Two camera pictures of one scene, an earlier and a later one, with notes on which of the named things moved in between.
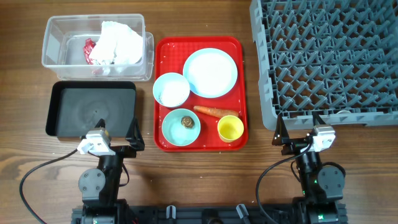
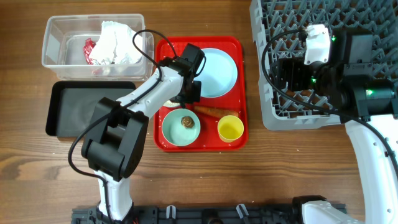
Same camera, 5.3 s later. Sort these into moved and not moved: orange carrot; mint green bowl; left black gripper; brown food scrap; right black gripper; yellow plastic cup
Moved: right black gripper; left black gripper
Not moved: yellow plastic cup; orange carrot; brown food scrap; mint green bowl
